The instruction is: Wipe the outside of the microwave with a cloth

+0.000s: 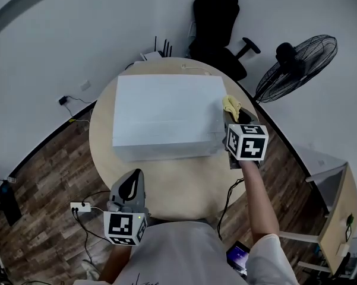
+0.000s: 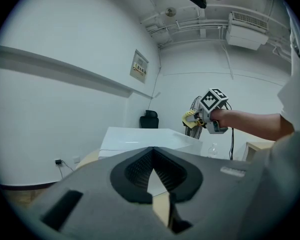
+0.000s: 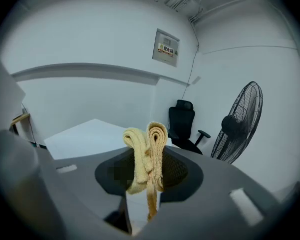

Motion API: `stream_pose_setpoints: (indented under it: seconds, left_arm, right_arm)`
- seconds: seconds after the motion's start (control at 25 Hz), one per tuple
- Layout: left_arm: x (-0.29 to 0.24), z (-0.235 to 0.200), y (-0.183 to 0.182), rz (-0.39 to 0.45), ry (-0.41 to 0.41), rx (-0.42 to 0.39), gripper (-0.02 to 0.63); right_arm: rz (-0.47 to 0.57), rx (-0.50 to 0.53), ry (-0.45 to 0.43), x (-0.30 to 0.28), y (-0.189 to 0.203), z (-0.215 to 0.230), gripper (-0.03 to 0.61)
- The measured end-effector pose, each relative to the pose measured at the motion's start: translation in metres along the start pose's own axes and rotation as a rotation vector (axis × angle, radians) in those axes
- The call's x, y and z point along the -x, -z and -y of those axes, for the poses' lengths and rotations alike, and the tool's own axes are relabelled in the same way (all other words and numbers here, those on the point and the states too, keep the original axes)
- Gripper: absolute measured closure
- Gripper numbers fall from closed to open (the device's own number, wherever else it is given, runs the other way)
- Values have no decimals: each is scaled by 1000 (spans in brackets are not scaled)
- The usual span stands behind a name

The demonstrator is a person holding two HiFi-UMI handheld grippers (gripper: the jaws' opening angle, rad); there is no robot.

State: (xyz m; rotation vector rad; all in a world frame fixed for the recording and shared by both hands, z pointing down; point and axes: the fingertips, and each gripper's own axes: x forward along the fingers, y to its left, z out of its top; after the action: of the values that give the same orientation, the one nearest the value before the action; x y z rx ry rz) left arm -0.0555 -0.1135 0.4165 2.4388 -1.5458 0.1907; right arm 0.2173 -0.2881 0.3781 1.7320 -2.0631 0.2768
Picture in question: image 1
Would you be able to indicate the small white plug adapter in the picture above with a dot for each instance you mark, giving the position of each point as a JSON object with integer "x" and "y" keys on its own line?
{"x": 12, "y": 180}

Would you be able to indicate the black office chair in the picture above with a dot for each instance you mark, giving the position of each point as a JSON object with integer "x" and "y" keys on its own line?
{"x": 216, "y": 25}

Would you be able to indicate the black floor fan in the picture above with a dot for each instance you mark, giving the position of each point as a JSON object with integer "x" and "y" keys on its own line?
{"x": 288, "y": 55}

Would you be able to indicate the black tablet with lit screen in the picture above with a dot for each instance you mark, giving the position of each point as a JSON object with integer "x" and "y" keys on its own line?
{"x": 237, "y": 254}

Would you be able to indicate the white wall socket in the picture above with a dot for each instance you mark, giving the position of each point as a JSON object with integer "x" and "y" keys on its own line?
{"x": 85, "y": 85}

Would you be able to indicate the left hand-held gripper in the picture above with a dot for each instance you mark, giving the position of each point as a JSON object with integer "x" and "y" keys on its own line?
{"x": 124, "y": 224}

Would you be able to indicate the person's right forearm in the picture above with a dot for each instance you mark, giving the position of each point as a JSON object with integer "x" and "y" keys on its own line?
{"x": 259, "y": 203}

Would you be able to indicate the person's white shirt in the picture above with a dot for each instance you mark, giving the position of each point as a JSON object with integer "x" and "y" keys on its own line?
{"x": 178, "y": 254}

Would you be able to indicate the wooden desk with white frame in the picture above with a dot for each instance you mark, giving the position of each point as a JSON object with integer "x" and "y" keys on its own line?
{"x": 341, "y": 206}

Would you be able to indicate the black flat panel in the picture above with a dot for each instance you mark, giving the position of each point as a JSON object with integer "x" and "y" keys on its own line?
{"x": 12, "y": 206}

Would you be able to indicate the white power strip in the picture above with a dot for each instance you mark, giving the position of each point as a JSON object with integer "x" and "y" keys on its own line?
{"x": 80, "y": 207}

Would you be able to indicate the white router with black antennas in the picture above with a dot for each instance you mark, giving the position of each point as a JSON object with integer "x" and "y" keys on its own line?
{"x": 151, "y": 55}

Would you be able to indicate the person's white shoe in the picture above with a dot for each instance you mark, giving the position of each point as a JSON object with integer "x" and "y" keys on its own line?
{"x": 90, "y": 270}

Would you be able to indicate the yellow cloth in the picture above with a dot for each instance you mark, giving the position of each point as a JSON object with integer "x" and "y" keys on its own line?
{"x": 229, "y": 104}

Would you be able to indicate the black power adapter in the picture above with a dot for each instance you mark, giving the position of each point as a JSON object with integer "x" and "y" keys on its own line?
{"x": 62, "y": 100}

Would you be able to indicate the large white box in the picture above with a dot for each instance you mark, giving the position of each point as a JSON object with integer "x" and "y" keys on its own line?
{"x": 166, "y": 111}

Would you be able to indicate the person's left forearm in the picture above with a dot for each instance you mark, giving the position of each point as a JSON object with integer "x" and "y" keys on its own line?
{"x": 116, "y": 263}

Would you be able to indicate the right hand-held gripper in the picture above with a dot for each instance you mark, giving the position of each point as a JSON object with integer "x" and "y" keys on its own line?
{"x": 249, "y": 144}

